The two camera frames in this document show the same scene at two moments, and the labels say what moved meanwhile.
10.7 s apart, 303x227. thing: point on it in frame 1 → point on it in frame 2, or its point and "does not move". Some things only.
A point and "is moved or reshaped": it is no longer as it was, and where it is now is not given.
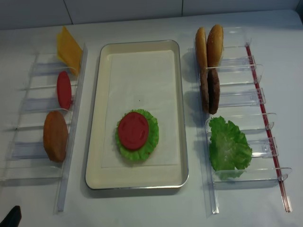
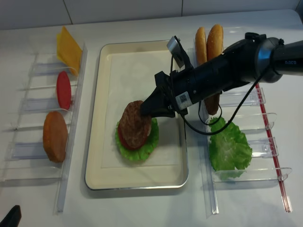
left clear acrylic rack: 41,143 does not move
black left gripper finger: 13,218 does not move
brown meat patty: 204,90 is moved or reshaped
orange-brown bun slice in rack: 56,135 does not move
